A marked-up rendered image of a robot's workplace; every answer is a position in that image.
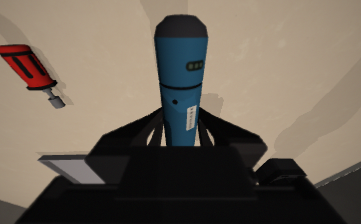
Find red hand nut driver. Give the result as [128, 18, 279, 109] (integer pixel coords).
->
[0, 44, 65, 109]

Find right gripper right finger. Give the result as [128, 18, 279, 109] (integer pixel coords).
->
[197, 107, 268, 169]

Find dark blue nut driver barrel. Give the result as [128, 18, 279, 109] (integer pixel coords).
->
[154, 14, 208, 146]

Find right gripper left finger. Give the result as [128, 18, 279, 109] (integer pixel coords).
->
[95, 107, 164, 146]

